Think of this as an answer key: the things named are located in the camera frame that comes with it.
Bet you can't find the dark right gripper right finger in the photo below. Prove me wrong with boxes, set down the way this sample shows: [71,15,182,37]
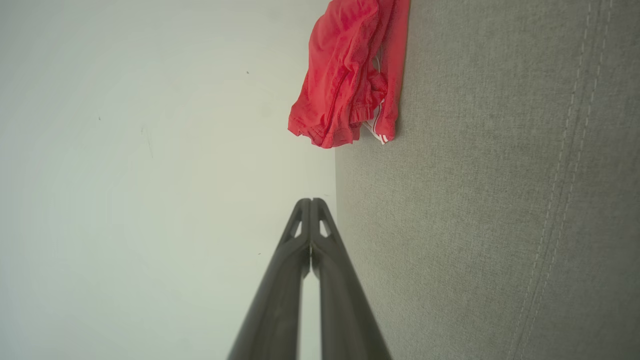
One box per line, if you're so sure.
[309,197,394,360]

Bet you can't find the grey fabric sofa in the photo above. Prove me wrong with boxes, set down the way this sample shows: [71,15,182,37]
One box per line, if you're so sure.
[334,0,640,360]

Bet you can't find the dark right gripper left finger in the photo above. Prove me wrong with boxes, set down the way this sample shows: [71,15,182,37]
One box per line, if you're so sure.
[227,198,312,360]

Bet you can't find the red shorts with white stripe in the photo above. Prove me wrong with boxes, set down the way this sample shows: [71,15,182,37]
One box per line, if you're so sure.
[287,0,389,150]

